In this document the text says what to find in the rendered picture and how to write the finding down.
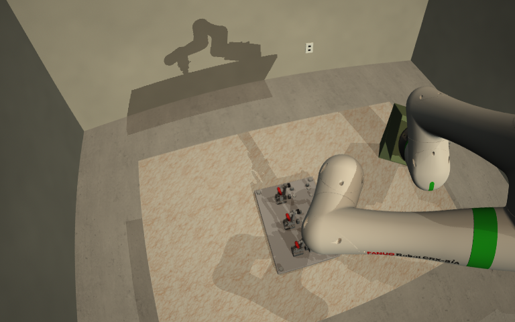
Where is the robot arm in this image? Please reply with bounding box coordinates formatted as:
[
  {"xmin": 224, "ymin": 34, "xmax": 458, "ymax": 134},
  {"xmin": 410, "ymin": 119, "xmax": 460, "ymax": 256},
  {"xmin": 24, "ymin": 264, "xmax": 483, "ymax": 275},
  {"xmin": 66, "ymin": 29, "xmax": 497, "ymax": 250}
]
[{"xmin": 301, "ymin": 87, "xmax": 515, "ymax": 272}]

